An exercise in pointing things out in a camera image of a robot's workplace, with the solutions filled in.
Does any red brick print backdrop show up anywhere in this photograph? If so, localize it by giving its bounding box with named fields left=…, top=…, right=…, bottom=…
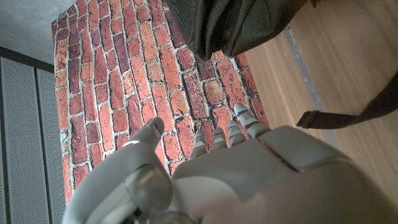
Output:
left=51, top=0, right=271, bottom=205

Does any black backpack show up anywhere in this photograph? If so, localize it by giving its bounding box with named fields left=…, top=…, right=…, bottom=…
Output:
left=166, top=0, right=398, bottom=130

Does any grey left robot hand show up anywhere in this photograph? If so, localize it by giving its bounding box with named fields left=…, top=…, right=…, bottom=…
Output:
left=61, top=102, right=398, bottom=224

